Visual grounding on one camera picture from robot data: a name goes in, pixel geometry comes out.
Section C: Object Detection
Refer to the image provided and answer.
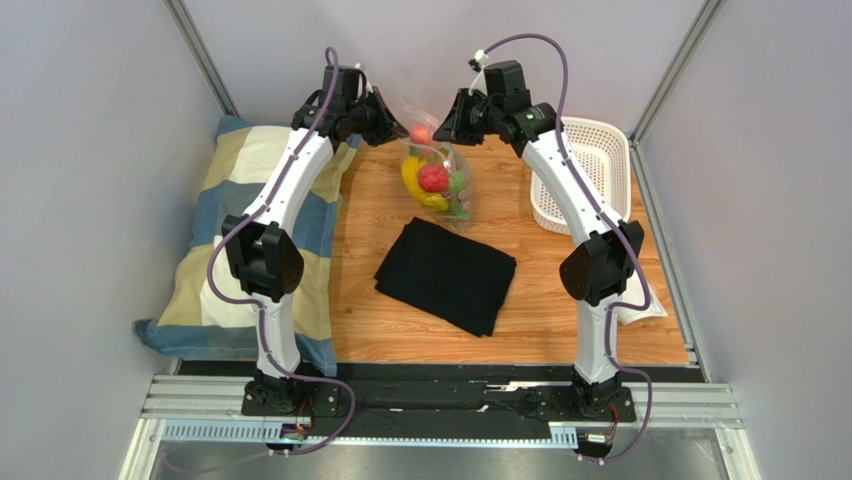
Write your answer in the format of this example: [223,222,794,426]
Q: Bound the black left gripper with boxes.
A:
[345,87,409,148]

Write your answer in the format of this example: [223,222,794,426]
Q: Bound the fake peach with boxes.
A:
[408,122,433,146]

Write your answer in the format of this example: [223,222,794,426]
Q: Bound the fake yellow bananas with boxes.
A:
[400,155,449,212]

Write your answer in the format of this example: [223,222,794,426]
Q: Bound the clear zip top bag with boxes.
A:
[398,102,473,233]

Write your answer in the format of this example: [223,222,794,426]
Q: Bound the fake red strawberry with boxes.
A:
[417,163,450,193]

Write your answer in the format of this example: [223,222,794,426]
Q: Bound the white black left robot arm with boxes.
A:
[219,64,407,416]

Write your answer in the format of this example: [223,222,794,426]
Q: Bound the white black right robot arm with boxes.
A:
[433,60,644,418]

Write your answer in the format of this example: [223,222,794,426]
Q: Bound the fake green cucumber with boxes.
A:
[448,171,471,221]

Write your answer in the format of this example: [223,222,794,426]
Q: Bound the white perforated plastic basket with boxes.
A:
[530,116,632,235]

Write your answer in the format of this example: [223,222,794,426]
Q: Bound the folded black cloth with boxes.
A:
[374,217,517,337]

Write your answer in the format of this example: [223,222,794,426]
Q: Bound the striped blue beige pillow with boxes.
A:
[131,113,369,374]

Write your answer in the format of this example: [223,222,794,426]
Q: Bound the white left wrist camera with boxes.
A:
[354,62,373,98]

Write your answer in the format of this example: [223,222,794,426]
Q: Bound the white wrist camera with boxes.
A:
[354,62,373,98]
[468,49,489,95]

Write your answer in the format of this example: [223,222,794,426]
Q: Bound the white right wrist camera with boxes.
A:
[468,49,489,95]

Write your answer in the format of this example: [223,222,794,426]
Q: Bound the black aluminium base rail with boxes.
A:
[139,360,744,451]

